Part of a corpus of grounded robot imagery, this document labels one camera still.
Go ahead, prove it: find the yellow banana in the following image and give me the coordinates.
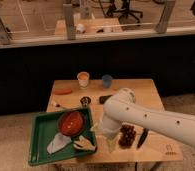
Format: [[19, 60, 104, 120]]
[[73, 136, 96, 151]]

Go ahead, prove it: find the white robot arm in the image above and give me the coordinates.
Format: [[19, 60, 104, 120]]
[[98, 88, 195, 147]]

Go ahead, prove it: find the small metal cup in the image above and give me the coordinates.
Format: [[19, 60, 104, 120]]
[[80, 96, 91, 107]]

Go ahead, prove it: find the blue cup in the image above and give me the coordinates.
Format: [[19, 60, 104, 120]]
[[101, 74, 113, 88]]

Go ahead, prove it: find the orange filled white cup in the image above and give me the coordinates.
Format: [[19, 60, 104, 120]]
[[77, 72, 90, 88]]

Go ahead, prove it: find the bunch of dark grapes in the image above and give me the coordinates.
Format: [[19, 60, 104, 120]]
[[118, 124, 136, 148]]

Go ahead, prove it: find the red bowl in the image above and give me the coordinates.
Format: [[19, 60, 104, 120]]
[[58, 111, 85, 137]]

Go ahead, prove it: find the black rectangular block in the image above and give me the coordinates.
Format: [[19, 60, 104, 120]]
[[99, 95, 112, 104]]

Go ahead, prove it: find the white crumpled cloth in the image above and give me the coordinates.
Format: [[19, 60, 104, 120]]
[[47, 133, 71, 154]]

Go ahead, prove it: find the green plastic tray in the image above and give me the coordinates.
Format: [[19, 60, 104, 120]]
[[28, 108, 97, 166]]

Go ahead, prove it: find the background wooden table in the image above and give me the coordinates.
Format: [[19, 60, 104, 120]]
[[55, 18, 122, 36]]

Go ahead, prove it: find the black office chair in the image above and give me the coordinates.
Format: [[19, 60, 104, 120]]
[[106, 0, 143, 22]]

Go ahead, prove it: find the black handled knife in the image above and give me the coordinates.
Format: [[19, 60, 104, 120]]
[[137, 128, 149, 149]]

